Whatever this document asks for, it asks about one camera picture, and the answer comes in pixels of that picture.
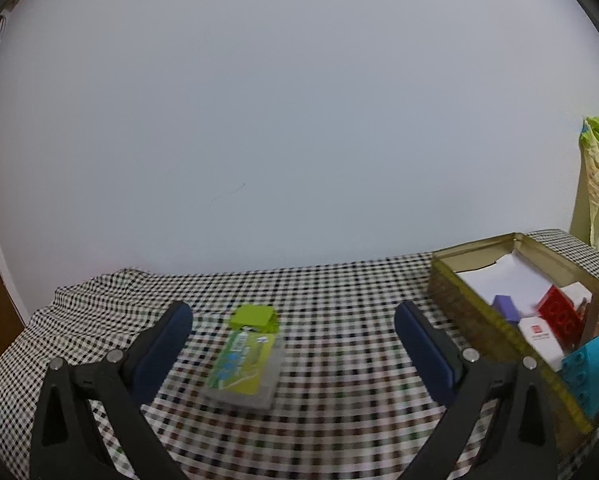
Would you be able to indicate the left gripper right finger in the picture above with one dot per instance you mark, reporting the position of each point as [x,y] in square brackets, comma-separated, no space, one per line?
[520,441]

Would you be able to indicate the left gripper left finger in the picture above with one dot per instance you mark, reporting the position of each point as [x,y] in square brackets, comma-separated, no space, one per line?
[66,442]

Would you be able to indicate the purple cube block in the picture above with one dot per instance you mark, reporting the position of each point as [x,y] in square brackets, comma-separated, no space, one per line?
[505,306]

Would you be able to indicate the red toy brick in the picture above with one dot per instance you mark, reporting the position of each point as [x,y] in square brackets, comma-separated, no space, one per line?
[559,312]

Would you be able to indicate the cyan toy block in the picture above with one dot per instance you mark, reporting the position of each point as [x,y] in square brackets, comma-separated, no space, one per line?
[580,372]

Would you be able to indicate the green card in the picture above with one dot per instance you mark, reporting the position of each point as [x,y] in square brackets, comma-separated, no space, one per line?
[247,371]

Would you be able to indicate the lime green toy block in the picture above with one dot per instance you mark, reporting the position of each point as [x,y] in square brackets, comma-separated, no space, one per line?
[261,319]

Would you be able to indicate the white red small box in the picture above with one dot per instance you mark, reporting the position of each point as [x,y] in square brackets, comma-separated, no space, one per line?
[539,335]

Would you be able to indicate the gold tin box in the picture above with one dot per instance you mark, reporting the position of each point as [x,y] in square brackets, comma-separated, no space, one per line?
[554,255]

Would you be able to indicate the white paper liner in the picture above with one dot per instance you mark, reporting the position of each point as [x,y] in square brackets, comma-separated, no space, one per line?
[511,275]

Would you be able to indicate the checkered tablecloth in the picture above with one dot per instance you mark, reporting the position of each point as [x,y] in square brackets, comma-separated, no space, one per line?
[349,405]

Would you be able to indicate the white foam block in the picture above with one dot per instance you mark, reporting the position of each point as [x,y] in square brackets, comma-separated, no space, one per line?
[578,295]

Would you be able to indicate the green yellow hanging cloth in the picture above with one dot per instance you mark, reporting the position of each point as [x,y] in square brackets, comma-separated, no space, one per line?
[585,221]

